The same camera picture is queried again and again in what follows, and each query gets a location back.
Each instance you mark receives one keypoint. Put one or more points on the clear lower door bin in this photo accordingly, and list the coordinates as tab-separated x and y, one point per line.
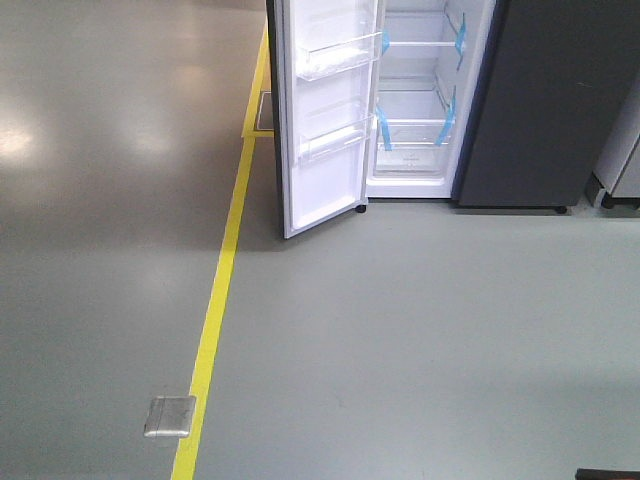
345	136

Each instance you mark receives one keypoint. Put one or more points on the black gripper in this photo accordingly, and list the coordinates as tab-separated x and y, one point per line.
599	474

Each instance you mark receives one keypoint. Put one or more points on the dark grey fridge body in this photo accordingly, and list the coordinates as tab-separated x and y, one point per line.
533	89

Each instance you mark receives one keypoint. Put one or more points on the clear crisper drawer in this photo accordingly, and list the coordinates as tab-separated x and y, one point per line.
396	134

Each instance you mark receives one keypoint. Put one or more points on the clear middle door bin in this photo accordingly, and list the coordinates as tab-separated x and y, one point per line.
315	64

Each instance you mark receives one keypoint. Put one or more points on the white fridge door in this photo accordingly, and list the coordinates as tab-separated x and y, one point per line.
313	193

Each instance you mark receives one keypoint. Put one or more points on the clear door bin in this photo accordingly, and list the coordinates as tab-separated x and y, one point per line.
345	136
315	64

